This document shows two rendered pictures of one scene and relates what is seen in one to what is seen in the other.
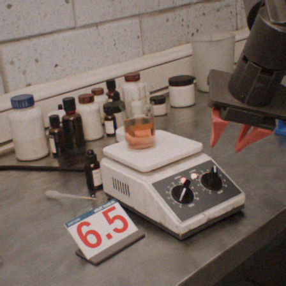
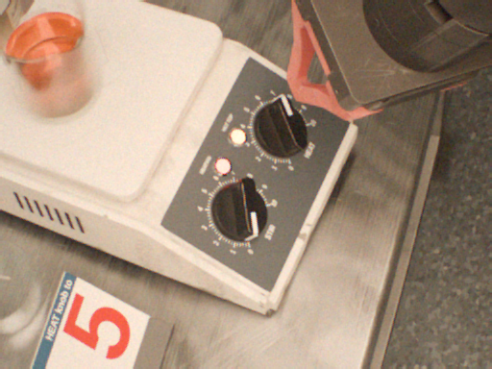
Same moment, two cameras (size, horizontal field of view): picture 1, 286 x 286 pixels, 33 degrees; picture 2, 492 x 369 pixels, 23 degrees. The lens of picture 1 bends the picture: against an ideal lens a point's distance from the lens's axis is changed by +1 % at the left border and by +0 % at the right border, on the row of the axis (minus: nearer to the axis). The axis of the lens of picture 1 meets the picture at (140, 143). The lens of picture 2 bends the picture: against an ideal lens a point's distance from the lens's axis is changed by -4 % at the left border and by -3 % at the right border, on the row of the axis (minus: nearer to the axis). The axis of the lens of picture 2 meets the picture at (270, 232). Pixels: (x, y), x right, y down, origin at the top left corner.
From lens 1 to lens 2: 0.45 m
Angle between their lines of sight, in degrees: 47
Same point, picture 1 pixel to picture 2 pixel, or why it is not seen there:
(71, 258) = not seen: outside the picture
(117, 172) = (32, 189)
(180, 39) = not seen: outside the picture
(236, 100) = (405, 70)
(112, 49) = not seen: outside the picture
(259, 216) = (396, 157)
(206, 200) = (292, 194)
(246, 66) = (444, 27)
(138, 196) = (120, 241)
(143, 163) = (117, 176)
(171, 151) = (159, 92)
